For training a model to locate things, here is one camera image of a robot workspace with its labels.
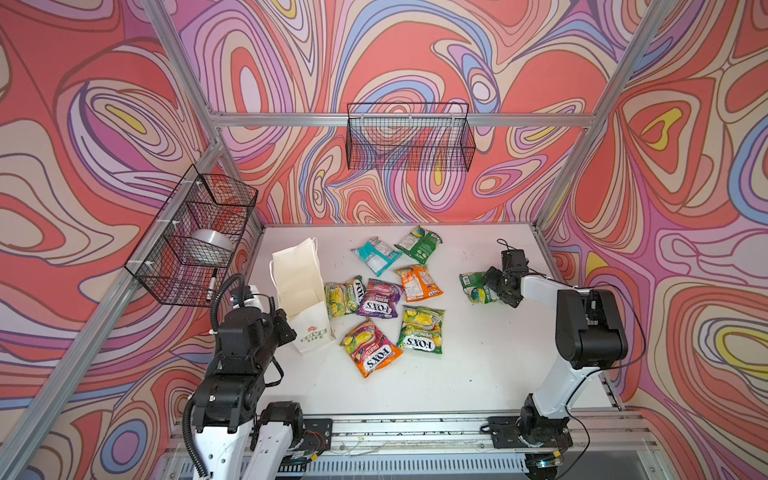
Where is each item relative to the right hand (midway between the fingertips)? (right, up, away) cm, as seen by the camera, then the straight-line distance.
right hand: (495, 291), depth 100 cm
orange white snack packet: (-26, +3, -2) cm, 26 cm away
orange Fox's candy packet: (-42, -14, -16) cm, 47 cm away
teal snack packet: (-40, +12, +6) cm, 42 cm away
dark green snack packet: (-25, +16, +9) cm, 31 cm away
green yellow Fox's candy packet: (-27, -10, -11) cm, 30 cm away
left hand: (-60, 0, -32) cm, 68 cm away
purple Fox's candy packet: (-39, -2, -7) cm, 40 cm away
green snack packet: (-8, +2, -1) cm, 8 cm away
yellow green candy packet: (-51, -1, -5) cm, 51 cm away
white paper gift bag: (-63, +7, -16) cm, 65 cm away
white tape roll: (-79, +15, -30) cm, 86 cm away
